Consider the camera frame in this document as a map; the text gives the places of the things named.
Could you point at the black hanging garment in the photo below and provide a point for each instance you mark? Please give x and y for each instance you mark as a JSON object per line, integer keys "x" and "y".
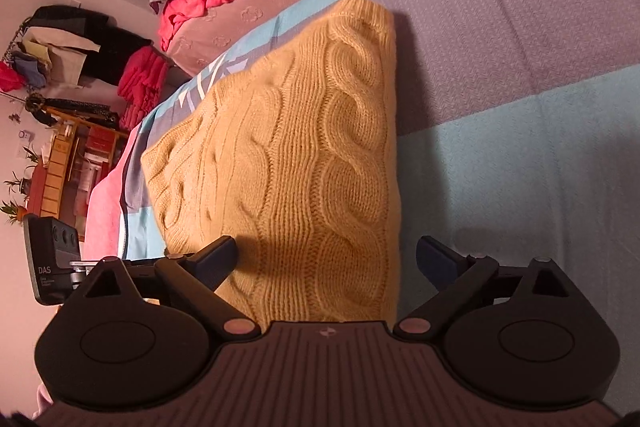
{"x": 112, "y": 47}

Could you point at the pink towel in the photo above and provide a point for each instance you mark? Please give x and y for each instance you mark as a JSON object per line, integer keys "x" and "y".
{"x": 102, "y": 217}

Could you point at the cream hanging garment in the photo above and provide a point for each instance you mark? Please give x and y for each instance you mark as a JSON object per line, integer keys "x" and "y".
{"x": 60, "y": 54}

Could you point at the grey blue hanging garment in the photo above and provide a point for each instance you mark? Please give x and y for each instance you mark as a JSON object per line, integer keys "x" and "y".
{"x": 30, "y": 68}

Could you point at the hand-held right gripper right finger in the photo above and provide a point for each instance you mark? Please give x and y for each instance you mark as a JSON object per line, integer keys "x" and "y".
{"x": 436, "y": 259}

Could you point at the red hanging garment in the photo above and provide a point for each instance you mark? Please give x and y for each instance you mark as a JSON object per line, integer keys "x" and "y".
{"x": 10, "y": 78}

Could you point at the green potted plant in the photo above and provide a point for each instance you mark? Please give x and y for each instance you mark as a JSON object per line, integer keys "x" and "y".
{"x": 17, "y": 194}

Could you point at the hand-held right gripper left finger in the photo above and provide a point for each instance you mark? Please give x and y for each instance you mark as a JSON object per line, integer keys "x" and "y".
{"x": 215, "y": 263}

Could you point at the mauve embossed blanket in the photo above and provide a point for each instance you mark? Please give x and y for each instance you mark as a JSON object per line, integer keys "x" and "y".
{"x": 240, "y": 19}

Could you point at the blue grey patterned bedsheet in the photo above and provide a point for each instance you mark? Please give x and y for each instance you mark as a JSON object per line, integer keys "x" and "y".
{"x": 515, "y": 97}

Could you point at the red ruffled cloth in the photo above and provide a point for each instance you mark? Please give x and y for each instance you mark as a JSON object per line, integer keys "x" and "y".
{"x": 142, "y": 82}

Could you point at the wooden shelf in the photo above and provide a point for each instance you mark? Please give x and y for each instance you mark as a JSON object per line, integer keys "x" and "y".
{"x": 65, "y": 162}

